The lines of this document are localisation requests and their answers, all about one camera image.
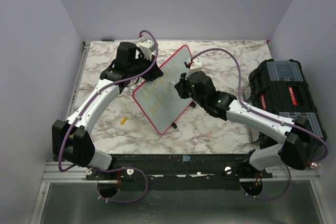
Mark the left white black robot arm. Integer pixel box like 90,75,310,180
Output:
52,39,163,179

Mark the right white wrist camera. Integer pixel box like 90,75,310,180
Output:
184,59,203,79

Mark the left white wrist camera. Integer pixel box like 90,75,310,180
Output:
139,36,156,60

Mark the black plastic toolbox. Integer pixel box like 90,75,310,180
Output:
241,59,327,140

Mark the aluminium rail frame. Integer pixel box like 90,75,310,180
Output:
28,41,91,224

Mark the purple cable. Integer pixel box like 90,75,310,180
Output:
188,48,329,201
57,29,158,204

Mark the black base frame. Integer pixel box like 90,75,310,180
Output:
86,154,272,193

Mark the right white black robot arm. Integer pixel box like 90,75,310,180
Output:
174,71,316,178

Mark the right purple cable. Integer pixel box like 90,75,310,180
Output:
188,48,329,201

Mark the yellow marker cap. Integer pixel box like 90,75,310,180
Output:
120,117,128,125

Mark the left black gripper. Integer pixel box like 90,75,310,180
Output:
129,53,163,82

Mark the pink framed whiteboard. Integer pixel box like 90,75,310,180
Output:
132,45,192,135

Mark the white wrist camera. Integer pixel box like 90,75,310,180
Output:
139,36,156,60
184,59,203,79

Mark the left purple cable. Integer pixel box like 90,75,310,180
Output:
57,29,158,204

